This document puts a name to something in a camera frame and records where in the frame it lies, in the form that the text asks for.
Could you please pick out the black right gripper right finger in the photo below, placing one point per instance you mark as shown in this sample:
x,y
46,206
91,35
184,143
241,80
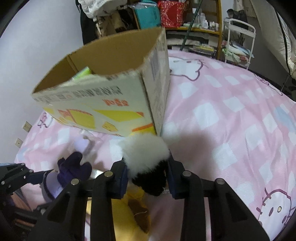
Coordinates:
x,y
230,218

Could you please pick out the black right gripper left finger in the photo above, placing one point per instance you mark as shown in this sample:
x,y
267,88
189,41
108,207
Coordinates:
x,y
65,217

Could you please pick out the purple haired plush doll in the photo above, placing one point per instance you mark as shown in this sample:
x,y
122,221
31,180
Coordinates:
x,y
76,166

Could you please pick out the yellow dog plush toy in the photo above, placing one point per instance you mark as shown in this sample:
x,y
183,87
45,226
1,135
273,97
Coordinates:
x,y
131,217

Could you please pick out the black and white pompom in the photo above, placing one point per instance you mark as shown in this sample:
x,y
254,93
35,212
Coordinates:
x,y
145,156

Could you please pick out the pink Hello Kitty bedsheet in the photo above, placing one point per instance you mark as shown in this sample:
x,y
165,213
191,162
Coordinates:
x,y
221,121

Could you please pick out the open cardboard box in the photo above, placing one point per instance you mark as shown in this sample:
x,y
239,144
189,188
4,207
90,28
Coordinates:
x,y
126,92

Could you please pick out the green tissue packet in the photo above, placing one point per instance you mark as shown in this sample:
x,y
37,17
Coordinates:
x,y
84,72

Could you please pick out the white rolling cart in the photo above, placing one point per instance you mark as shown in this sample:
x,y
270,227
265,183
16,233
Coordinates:
x,y
238,46

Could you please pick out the wooden shelf unit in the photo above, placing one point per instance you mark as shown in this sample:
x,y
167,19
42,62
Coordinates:
x,y
207,27

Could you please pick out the cream folded mattress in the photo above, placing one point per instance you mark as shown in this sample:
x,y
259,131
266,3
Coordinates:
x,y
279,39

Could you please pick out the black hanging coat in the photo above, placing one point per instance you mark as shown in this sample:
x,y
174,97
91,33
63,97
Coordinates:
x,y
88,28

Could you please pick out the white puffer jacket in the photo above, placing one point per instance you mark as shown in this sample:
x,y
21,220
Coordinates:
x,y
94,8

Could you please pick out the red gift bag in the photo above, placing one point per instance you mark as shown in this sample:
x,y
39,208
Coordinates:
x,y
172,13

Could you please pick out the teal bag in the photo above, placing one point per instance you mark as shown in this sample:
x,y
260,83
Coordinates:
x,y
148,14

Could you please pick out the wall power socket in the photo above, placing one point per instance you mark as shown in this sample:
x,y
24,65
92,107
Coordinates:
x,y
27,126

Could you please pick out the green broom handle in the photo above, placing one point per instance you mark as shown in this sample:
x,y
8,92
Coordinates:
x,y
191,24

